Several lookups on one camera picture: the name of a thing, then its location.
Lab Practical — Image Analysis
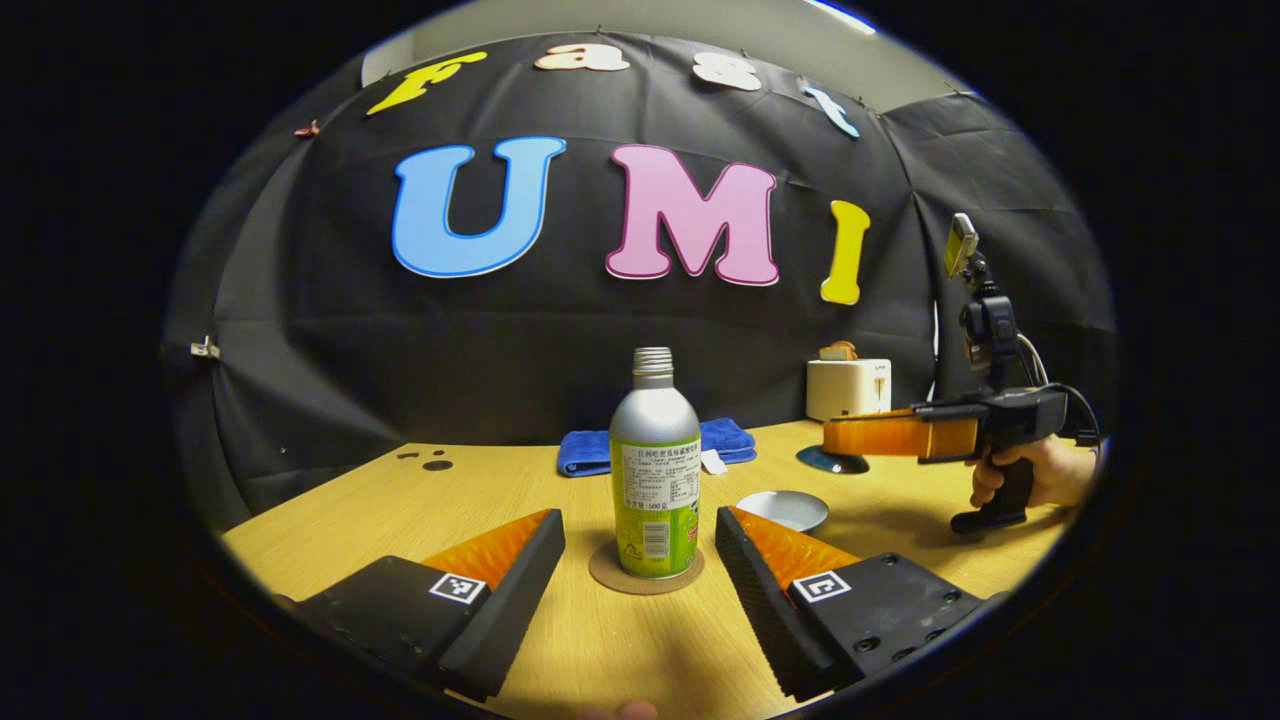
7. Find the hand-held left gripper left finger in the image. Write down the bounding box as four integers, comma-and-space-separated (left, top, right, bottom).
275, 508, 567, 703

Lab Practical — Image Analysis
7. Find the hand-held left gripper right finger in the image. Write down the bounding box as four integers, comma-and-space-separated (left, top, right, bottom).
714, 505, 1006, 703

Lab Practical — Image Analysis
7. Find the teal teacup lid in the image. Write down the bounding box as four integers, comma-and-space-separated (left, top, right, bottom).
796, 444, 871, 476

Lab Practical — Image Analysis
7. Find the round brown coaster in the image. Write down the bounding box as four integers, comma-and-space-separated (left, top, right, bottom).
588, 540, 707, 597

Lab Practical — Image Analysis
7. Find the teal teacup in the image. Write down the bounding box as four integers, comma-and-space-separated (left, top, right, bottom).
736, 489, 830, 534

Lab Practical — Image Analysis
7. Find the silver green-label water bottle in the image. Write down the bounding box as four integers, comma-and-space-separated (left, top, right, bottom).
608, 346, 703, 580

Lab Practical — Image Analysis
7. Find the white toaster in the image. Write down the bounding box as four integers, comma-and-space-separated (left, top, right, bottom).
806, 358, 893, 423

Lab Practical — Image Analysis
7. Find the blue towel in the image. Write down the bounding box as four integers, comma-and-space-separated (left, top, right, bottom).
556, 417, 758, 478

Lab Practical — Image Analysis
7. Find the black backdrop cloth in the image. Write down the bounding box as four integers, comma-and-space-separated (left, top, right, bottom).
160, 30, 1119, 531

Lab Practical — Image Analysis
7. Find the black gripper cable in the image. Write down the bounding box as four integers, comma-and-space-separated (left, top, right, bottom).
1040, 383, 1104, 448

